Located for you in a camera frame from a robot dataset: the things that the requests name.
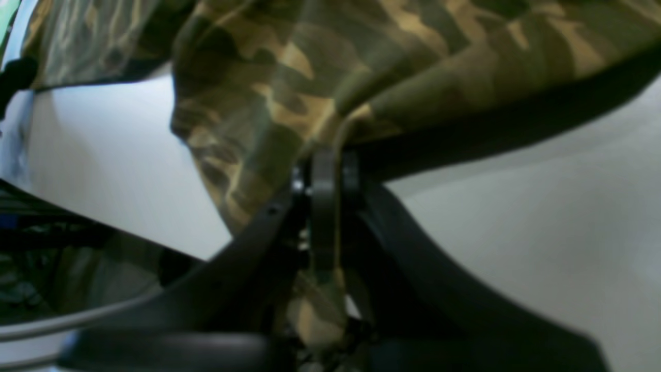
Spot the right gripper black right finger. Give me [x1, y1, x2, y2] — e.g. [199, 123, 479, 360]
[341, 152, 609, 371]

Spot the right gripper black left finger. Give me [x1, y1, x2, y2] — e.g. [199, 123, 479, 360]
[57, 176, 305, 371]

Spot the camouflage T-shirt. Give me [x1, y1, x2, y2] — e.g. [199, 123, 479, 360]
[21, 0, 661, 349]

